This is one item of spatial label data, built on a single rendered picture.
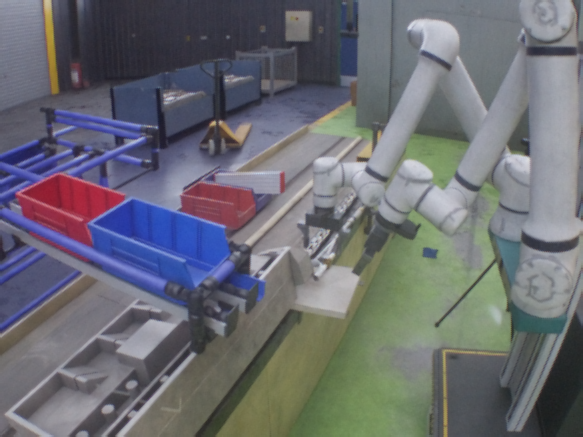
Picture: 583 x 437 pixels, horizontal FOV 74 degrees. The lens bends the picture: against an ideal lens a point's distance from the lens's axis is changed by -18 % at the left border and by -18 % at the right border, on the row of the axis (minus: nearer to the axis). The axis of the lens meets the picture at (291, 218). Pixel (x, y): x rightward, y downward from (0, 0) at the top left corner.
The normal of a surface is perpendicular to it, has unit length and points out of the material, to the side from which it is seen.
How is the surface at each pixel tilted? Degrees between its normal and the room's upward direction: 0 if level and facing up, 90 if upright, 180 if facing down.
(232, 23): 90
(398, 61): 90
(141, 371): 85
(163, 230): 88
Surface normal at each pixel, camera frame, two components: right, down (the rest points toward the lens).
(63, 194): -0.39, 0.37
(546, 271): -0.60, 0.39
